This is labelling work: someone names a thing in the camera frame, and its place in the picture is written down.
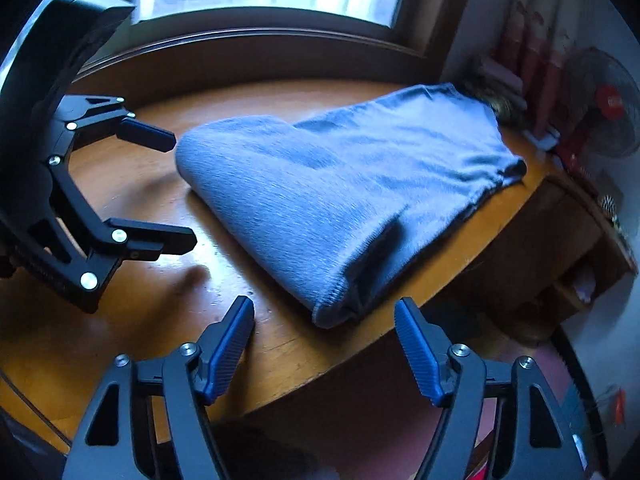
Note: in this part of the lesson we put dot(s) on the blue fleece pants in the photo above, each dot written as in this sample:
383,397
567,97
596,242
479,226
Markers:
340,185

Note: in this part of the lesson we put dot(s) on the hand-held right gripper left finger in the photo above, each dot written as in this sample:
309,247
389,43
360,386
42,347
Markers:
230,350

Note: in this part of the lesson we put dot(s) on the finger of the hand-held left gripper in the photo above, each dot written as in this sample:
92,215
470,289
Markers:
150,135
140,240

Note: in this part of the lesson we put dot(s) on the wooden window sill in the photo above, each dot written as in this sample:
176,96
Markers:
250,45

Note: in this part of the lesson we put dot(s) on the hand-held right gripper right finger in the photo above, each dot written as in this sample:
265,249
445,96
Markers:
420,355

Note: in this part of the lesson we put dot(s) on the red standing fan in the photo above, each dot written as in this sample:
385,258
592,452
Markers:
610,100

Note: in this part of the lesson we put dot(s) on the small white box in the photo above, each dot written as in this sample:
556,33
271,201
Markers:
542,140

